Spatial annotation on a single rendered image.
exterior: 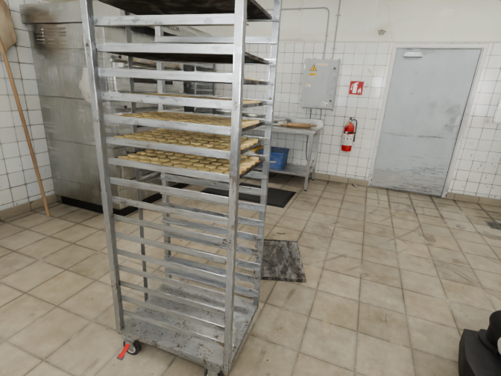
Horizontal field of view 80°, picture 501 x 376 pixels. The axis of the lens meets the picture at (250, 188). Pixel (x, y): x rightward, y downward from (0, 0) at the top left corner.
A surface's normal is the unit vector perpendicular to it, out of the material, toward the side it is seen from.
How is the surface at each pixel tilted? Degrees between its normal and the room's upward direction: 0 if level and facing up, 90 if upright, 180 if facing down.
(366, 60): 90
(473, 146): 90
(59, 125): 90
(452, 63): 90
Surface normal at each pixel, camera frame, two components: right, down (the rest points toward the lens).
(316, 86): -0.37, 0.27
